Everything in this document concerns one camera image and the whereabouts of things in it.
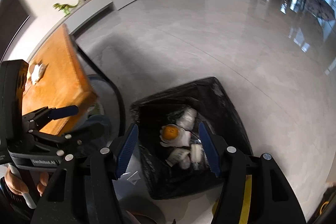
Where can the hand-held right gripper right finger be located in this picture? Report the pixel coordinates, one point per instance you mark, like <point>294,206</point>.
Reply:
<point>208,148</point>

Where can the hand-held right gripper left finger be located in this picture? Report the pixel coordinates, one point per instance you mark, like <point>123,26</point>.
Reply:
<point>128,150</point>

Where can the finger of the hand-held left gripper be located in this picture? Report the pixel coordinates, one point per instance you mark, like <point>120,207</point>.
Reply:
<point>64,111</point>
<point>86,132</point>

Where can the white wrapper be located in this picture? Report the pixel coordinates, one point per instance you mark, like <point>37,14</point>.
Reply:
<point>178,156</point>

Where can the orange fruit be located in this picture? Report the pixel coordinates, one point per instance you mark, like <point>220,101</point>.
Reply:
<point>170,133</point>

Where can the bin with black liner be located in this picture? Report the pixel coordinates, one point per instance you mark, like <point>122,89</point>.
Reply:
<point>223,108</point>

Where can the person's left hand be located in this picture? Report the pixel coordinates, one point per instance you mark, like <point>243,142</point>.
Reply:
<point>15,183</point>

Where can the white glove red trim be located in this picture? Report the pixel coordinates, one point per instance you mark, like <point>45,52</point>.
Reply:
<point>36,73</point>

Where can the green dinosaur toy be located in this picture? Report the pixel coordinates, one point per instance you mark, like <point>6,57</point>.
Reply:
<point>64,6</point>

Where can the dark rug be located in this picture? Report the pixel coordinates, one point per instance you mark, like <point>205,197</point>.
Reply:
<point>321,10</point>

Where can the black metal table frame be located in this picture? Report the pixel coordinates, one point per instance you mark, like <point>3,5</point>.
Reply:
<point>115,98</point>

